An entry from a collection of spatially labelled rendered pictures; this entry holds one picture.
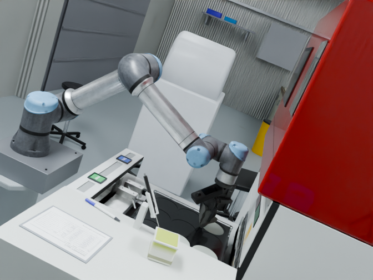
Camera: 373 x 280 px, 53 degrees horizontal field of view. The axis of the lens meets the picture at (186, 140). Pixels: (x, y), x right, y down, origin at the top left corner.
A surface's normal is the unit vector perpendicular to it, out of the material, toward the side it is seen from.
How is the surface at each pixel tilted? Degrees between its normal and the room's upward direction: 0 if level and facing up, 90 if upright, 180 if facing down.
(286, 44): 90
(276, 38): 90
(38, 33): 90
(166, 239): 0
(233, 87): 90
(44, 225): 0
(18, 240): 0
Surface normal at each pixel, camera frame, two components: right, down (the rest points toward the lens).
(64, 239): 0.36, -0.89
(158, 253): -0.04, 0.29
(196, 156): -0.33, 0.20
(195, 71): -0.10, 0.07
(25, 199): 0.64, 0.46
